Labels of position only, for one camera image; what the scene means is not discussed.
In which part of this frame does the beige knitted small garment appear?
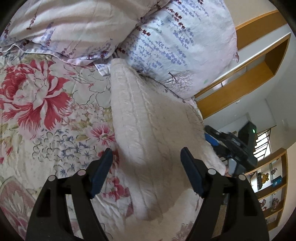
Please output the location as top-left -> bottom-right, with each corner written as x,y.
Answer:
110,59 -> 226,220

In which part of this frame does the wooden bookcase with items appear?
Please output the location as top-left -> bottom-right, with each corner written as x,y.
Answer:
245,148 -> 288,231

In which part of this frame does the floral bed sheet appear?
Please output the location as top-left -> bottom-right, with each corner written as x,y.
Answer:
0,52 -> 228,241

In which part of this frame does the lavender print pillow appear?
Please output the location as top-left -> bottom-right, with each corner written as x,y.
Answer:
94,0 -> 240,100

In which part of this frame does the pink striped pillow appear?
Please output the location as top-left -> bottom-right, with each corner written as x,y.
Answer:
1,1 -> 168,65

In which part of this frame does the wooden wall shelf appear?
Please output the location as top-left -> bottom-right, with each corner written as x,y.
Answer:
196,11 -> 291,118

